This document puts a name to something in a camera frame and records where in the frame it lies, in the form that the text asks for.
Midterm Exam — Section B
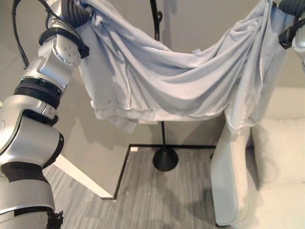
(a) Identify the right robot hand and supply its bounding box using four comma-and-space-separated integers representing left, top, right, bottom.
278, 0, 305, 16

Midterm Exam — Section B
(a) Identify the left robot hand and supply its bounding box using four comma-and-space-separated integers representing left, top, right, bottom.
60, 0, 93, 28

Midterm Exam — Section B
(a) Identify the light blue zip hoodie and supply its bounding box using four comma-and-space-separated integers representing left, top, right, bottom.
75, 0, 290, 136

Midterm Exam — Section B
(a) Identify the black metal clothes rack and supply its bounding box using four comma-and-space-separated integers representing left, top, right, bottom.
149, 0, 180, 172

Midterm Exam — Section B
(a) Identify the white sofa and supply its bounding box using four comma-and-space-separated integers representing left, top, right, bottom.
211, 87, 305, 229

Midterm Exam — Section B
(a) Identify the white fluffy cushion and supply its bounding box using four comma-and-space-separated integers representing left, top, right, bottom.
252, 117, 305, 189

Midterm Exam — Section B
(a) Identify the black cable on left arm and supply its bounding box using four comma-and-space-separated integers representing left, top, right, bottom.
11, 0, 30, 69

